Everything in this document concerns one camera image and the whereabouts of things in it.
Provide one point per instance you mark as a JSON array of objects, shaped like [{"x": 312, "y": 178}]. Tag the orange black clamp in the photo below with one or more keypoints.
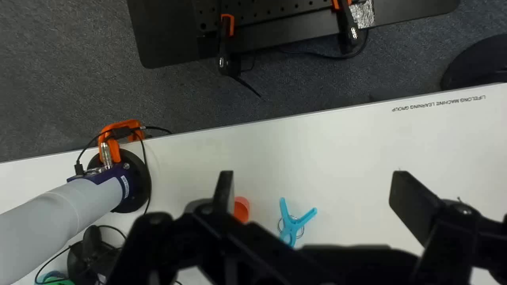
[
  {"x": 345, "y": 21},
  {"x": 228, "y": 26}
]

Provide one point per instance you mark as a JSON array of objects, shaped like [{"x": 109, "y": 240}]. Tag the dark round floor object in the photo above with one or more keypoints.
[{"x": 475, "y": 61}]

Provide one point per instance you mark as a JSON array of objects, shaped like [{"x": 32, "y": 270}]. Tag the black perforated stand base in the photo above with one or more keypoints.
[{"x": 168, "y": 32}]

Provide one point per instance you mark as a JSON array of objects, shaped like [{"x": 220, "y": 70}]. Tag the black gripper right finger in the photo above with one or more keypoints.
[{"x": 417, "y": 200}]

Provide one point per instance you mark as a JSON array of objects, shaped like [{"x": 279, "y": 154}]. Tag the orange table clamp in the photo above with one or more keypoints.
[{"x": 119, "y": 129}]

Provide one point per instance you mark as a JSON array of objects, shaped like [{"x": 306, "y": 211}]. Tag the silver tape patch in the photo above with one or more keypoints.
[{"x": 363, "y": 13}]

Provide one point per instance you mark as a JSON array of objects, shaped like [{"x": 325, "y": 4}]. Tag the black round knob object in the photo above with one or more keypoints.
[{"x": 92, "y": 254}]

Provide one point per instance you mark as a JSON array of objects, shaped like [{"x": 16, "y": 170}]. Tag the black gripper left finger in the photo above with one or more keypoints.
[{"x": 223, "y": 190}]

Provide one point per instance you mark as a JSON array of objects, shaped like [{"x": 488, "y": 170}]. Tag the grey cylinder with blue band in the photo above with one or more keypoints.
[{"x": 52, "y": 222}]

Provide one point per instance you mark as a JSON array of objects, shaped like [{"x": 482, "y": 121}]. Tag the small orange cup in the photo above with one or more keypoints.
[{"x": 241, "y": 209}]

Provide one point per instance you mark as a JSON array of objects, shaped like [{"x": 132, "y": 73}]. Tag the blue plastic clip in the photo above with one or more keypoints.
[{"x": 292, "y": 224}]

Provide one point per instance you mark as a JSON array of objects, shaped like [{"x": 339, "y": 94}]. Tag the black round mount base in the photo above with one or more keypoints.
[{"x": 135, "y": 183}]

